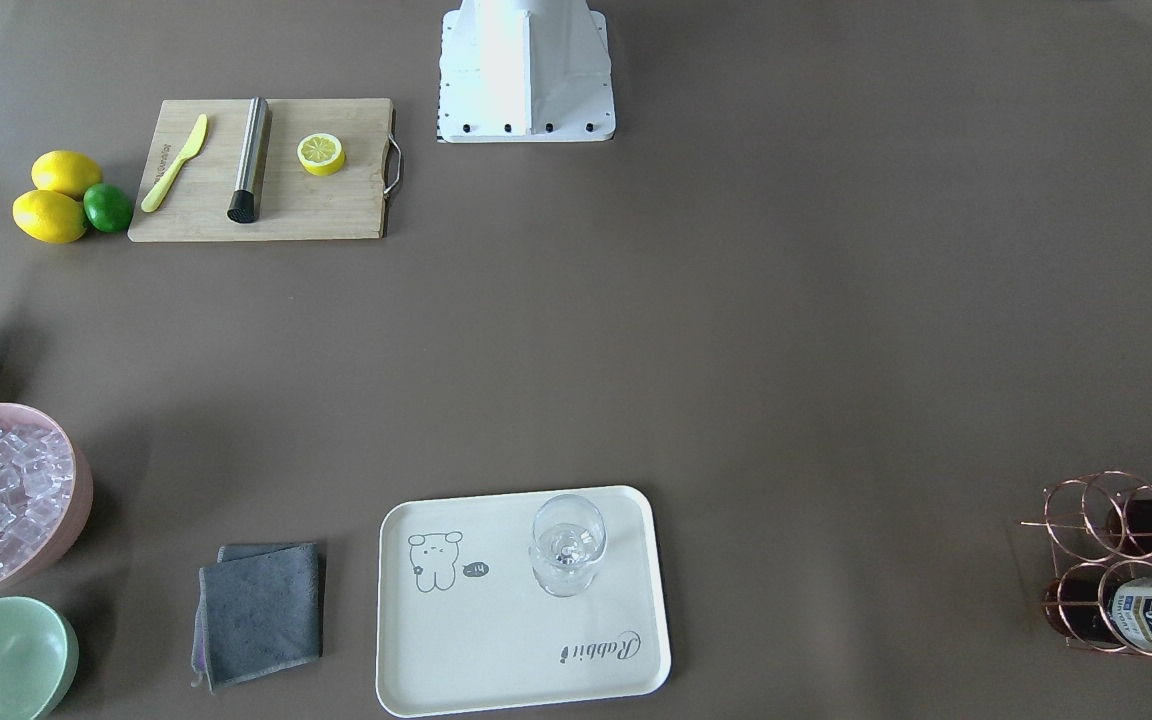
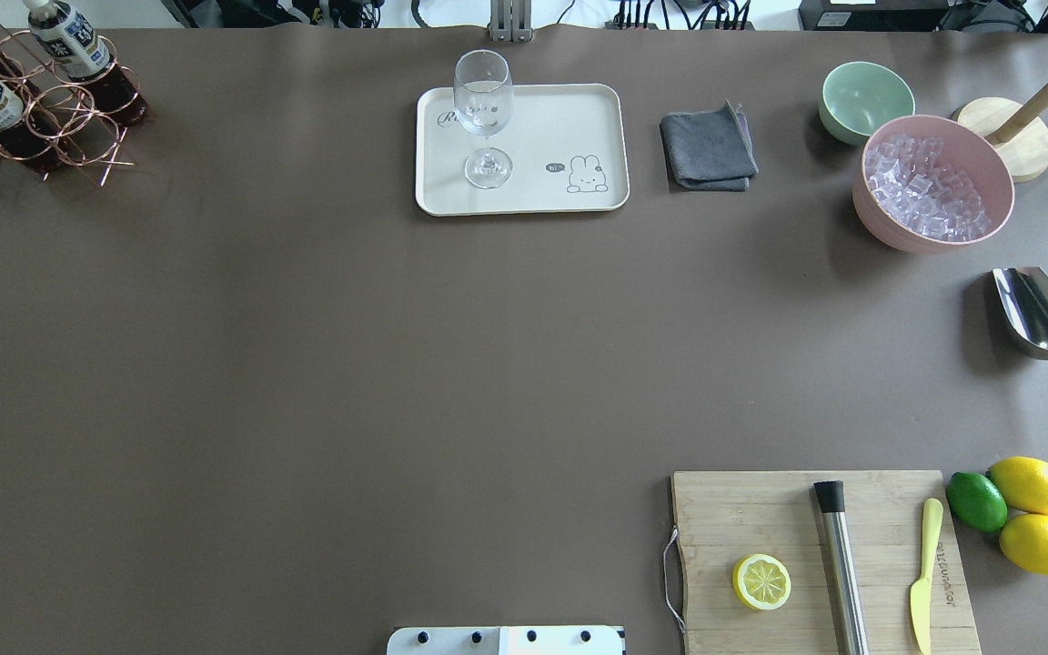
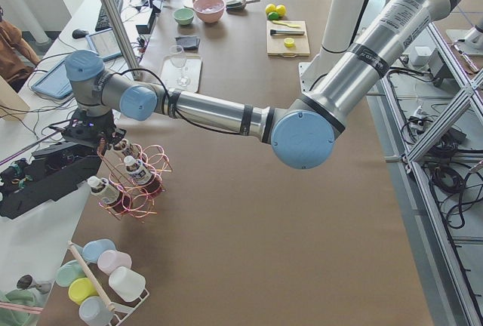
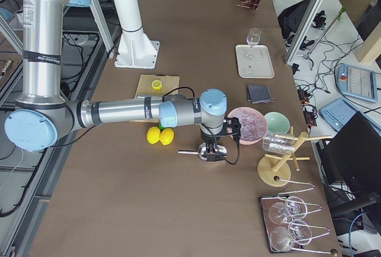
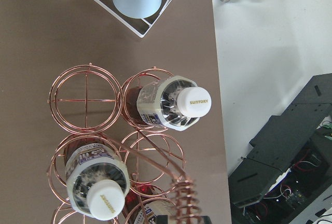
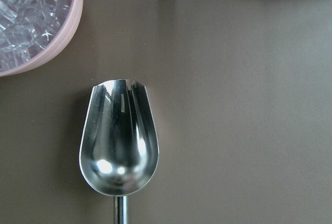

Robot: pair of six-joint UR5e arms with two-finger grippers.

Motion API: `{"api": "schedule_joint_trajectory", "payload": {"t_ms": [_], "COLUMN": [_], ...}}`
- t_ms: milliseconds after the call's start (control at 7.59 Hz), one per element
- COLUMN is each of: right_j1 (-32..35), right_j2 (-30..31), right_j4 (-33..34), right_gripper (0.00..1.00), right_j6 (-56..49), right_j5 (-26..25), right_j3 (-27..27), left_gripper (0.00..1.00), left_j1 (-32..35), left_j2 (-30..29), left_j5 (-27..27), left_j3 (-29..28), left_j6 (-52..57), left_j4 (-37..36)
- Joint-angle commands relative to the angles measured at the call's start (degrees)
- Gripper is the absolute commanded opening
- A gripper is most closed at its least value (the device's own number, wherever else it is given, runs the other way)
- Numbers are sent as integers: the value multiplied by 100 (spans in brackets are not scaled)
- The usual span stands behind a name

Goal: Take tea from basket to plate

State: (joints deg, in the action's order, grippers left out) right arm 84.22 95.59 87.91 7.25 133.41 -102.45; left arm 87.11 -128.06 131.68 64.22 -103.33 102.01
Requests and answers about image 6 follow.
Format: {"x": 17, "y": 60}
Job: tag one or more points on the metal ice scoop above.
{"x": 119, "y": 148}

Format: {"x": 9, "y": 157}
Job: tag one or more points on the pink bowl with ice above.
{"x": 35, "y": 31}

